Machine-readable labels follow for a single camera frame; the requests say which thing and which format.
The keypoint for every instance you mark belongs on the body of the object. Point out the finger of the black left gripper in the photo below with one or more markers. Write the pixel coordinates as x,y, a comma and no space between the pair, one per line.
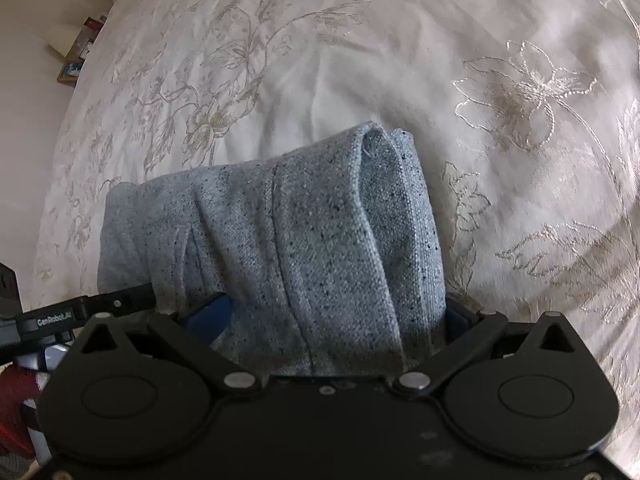
74,313

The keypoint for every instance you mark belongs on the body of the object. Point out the grey pants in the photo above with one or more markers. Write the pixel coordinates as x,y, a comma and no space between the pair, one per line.
330,254

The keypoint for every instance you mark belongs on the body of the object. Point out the white floral bedspread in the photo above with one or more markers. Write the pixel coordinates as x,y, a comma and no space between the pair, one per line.
525,114

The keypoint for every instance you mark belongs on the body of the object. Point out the white right nightstand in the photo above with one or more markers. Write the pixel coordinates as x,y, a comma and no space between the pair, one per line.
75,42

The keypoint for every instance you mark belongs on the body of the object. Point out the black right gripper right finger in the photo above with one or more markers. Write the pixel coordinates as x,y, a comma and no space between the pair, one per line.
459,322

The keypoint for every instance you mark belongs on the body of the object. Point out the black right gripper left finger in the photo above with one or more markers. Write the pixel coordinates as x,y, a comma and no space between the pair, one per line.
208,323

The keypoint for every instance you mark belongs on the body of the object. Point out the small framed picture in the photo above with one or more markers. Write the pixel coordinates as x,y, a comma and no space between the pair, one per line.
70,72

